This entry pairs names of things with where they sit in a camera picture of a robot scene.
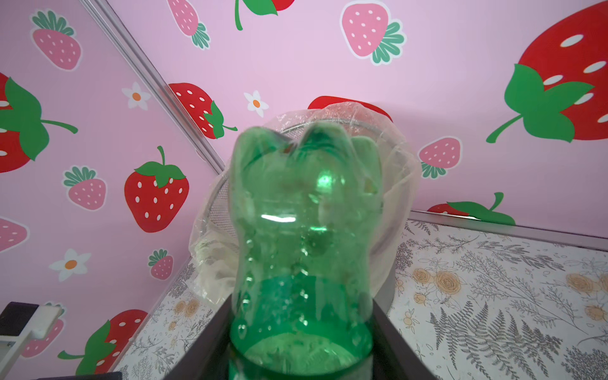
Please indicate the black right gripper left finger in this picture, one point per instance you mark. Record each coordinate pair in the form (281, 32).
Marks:
(208, 356)

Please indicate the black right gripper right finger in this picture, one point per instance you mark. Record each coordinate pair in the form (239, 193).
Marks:
(393, 359)

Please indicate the green Sprite bottle side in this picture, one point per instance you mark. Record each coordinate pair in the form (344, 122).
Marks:
(305, 212)

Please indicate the clear green bin liner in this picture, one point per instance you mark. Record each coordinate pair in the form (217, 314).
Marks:
(401, 167)

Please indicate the silver mesh waste bin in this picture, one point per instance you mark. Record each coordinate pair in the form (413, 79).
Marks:
(214, 249)

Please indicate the aluminium frame post left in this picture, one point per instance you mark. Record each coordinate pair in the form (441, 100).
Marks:
(110, 23)

